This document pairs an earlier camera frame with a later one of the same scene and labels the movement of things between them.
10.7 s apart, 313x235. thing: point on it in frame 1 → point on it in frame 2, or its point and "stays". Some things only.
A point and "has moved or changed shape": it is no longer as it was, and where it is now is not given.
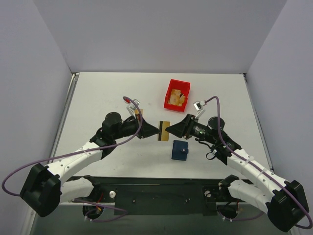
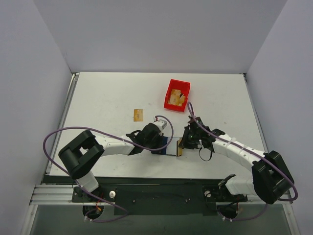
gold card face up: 136,111 stays
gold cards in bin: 177,97 stays
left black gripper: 141,127 → 159,141
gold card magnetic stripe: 160,134 has moved or changed shape
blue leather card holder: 179,150 → 171,149
